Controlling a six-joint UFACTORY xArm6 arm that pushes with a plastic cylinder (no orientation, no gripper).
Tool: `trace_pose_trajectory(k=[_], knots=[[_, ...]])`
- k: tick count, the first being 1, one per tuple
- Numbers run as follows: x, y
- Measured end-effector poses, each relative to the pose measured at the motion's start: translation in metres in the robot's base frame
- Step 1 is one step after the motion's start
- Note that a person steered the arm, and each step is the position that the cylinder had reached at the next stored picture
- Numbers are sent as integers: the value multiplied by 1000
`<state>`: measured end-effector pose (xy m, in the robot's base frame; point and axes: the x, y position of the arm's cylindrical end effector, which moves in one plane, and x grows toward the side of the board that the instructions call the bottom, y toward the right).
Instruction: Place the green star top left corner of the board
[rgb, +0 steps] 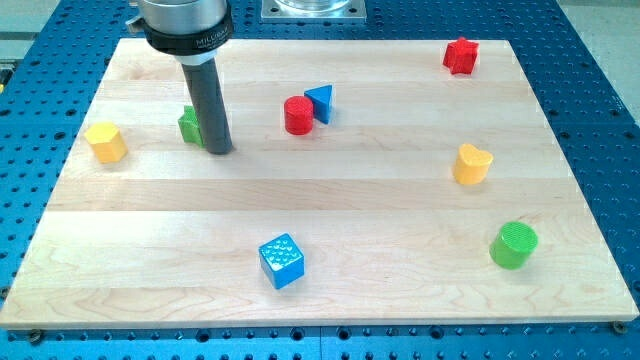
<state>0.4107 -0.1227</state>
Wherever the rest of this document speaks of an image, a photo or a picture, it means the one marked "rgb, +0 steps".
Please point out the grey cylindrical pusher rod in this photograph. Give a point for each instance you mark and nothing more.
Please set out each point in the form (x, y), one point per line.
(207, 99)

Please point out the green star block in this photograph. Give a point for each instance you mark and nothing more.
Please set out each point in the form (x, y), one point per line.
(189, 126)

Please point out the light wooden board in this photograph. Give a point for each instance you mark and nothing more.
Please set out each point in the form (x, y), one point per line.
(169, 235)

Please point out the red star block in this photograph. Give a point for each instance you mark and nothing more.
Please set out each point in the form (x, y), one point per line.
(460, 56)

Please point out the red cylinder block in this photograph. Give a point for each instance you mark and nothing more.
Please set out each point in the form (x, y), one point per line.
(299, 115)

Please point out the yellow hexagon block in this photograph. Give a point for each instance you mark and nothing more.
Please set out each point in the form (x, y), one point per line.
(106, 142)

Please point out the blue triangle block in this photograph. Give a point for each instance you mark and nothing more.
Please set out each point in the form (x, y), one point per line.
(321, 98)

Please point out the blue cube block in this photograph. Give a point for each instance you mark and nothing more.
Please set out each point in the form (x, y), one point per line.
(282, 261)

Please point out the yellow heart block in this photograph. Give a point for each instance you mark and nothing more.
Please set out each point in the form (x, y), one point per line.
(472, 164)

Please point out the green cylinder block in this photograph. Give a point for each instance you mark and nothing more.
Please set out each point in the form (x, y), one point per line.
(513, 245)

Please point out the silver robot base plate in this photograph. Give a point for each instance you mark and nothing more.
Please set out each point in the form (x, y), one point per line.
(333, 11)

